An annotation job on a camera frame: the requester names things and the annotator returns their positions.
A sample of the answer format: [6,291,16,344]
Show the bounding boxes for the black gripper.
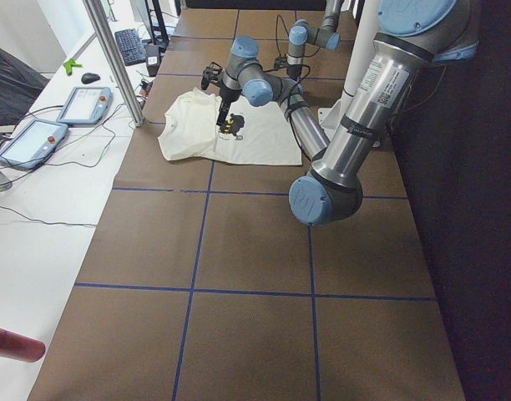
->
[286,64,302,82]
[216,83,240,126]

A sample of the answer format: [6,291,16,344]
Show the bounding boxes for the cream long sleeve shirt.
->
[158,88,301,166]

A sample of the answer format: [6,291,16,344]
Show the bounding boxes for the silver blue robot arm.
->
[201,1,481,226]
[286,0,344,80]

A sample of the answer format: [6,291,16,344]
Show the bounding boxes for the near orange black adapter box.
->
[139,79,153,96]

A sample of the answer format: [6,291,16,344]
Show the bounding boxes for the black box with white label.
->
[145,43,161,77]

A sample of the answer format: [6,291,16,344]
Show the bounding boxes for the black keyboard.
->
[114,28,146,66]

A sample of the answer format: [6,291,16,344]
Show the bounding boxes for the far teach pendant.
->
[56,86,113,126]

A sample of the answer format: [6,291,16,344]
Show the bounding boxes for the teach pendant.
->
[0,119,68,170]
[56,86,113,126]

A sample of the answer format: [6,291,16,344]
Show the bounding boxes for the black computer mouse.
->
[81,73,101,84]

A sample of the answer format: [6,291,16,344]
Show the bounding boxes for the green plastic clamp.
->
[63,58,83,76]

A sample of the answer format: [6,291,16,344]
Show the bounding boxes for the near teach pendant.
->
[0,119,68,170]

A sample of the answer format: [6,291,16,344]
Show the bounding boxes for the red cylinder bottle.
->
[0,328,46,363]

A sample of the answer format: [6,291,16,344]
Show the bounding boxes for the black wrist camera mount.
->
[273,56,288,71]
[200,62,223,91]

